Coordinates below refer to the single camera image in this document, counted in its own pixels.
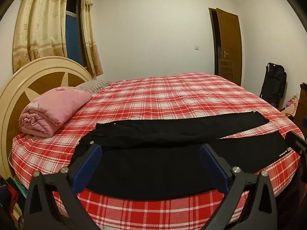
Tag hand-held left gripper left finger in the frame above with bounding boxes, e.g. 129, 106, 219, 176
23, 141, 103, 230

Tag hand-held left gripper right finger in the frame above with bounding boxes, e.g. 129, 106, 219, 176
200, 144, 279, 230

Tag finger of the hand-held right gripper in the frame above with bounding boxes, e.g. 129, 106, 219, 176
285, 130, 307, 154

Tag black pants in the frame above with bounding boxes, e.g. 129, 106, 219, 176
71, 111, 292, 200

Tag wooden cabinet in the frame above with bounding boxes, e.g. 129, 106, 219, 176
294, 83, 307, 137

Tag black bag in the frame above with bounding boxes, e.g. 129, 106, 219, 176
260, 63, 287, 108

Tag pink folded quilt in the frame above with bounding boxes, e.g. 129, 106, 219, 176
19, 87, 93, 138

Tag striped pillow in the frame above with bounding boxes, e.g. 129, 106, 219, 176
75, 80, 112, 94

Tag pile of dark clothes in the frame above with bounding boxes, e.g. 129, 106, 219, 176
0, 176, 29, 221

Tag red plaid bed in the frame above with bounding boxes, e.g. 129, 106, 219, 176
11, 72, 306, 230

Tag cream wooden headboard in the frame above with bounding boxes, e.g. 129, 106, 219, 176
0, 56, 94, 180

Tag narrow beige floral curtain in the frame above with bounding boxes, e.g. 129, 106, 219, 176
80, 0, 104, 77

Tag brown wooden door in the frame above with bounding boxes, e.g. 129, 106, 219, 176
216, 8, 242, 87

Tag window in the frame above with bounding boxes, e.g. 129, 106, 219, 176
65, 0, 88, 69

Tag wide beige floral curtain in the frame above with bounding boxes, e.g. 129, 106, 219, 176
12, 0, 70, 73

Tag brown door frame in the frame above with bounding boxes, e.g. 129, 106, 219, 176
208, 8, 220, 76

